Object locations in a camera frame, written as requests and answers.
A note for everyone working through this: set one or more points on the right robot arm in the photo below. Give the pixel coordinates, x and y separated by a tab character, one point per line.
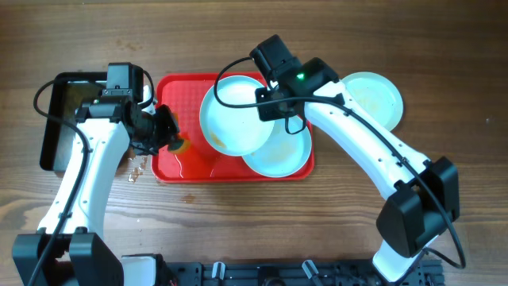
421	196

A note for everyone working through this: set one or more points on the green orange sponge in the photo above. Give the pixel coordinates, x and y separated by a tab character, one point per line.
180	145

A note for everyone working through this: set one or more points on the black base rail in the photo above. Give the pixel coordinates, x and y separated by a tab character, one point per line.
339	273

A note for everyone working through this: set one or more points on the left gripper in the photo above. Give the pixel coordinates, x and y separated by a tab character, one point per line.
167	129

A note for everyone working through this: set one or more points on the white plate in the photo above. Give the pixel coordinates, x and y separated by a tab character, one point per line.
378	96
226	126
287	154

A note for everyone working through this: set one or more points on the red plastic tray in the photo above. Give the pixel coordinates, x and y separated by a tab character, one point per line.
198	161

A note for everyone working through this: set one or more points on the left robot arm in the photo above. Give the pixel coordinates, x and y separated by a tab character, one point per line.
68	248

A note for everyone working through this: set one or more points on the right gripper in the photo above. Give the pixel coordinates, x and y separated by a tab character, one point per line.
271	105

